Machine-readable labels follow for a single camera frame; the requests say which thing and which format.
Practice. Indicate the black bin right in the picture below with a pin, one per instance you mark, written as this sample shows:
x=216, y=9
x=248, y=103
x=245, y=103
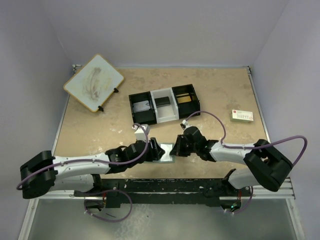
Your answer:
x=186, y=109

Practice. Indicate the green leather card holder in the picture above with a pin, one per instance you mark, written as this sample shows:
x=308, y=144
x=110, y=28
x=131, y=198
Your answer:
x=166, y=158

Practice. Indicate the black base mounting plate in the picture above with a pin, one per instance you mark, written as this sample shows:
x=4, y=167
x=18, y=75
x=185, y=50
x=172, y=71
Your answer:
x=211, y=192

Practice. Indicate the white middle bin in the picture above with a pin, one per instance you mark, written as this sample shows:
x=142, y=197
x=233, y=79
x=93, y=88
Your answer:
x=166, y=113

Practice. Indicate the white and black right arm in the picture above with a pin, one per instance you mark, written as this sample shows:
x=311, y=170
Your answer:
x=266, y=166

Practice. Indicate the black bin left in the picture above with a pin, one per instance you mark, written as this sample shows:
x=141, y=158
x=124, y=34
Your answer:
x=146, y=117

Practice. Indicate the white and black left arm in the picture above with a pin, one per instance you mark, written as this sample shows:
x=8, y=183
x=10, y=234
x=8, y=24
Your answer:
x=47, y=173

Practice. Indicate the black card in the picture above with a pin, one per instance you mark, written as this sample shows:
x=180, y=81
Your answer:
x=162, y=101

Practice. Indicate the gold card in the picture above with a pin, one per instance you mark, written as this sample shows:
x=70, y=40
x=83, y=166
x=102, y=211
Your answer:
x=184, y=99

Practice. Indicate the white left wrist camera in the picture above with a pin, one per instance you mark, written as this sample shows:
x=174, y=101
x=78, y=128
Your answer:
x=141, y=132

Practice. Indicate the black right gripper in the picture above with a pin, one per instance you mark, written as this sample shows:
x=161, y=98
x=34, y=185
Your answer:
x=177, y=150

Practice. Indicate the black bin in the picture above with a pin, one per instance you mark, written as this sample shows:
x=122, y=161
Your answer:
x=146, y=117
x=186, y=109

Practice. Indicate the white card box red logo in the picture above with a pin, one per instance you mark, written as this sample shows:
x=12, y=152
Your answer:
x=241, y=116

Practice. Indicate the silver VIP card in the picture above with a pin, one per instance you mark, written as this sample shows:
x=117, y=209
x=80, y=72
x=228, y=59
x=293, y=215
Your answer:
x=141, y=106

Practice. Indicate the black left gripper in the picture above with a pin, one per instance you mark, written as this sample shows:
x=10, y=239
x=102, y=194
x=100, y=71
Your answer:
x=155, y=151

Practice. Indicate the yellow rimmed whiteboard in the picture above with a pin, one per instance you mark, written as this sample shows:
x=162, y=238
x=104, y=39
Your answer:
x=94, y=83

